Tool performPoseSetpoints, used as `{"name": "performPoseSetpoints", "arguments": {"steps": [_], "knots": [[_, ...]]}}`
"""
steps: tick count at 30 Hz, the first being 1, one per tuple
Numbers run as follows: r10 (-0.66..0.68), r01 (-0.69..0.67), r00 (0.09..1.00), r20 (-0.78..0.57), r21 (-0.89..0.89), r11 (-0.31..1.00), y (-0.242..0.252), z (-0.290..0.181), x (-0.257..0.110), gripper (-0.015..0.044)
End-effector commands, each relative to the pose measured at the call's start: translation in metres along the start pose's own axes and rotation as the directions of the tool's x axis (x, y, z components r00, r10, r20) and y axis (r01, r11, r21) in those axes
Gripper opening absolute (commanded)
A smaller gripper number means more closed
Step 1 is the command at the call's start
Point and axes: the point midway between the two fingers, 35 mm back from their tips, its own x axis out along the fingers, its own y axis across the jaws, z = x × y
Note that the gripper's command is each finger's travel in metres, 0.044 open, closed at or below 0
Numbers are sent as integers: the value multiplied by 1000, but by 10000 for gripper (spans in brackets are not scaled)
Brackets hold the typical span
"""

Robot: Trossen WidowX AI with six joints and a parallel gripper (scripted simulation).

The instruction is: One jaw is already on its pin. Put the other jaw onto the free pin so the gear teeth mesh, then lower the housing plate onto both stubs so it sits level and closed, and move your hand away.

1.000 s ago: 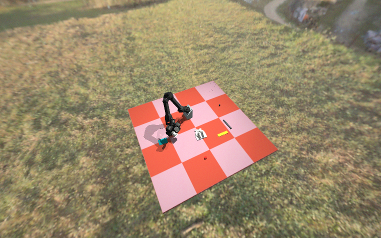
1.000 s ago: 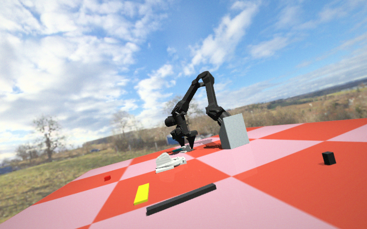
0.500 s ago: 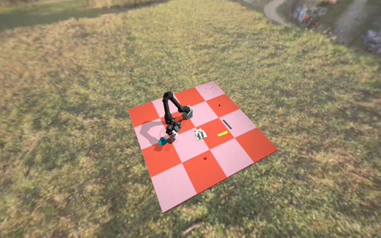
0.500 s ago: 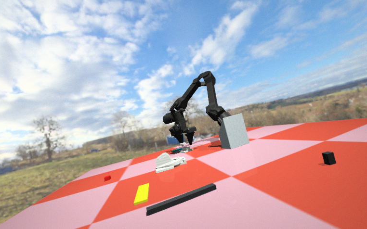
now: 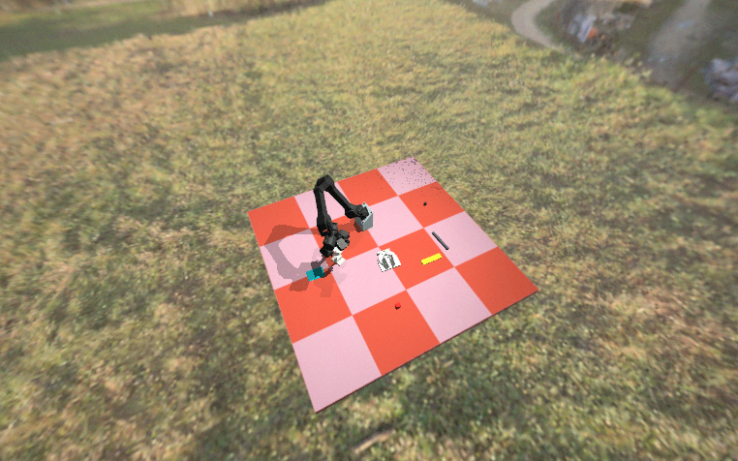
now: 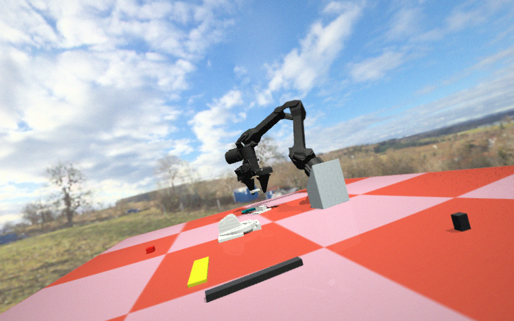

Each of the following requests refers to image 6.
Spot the yellow flat block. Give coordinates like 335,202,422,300
187,257,209,288

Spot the dark grey long flat bar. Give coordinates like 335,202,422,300
205,256,304,303

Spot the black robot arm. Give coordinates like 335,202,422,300
225,100,324,177

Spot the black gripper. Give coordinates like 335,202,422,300
237,156,273,193

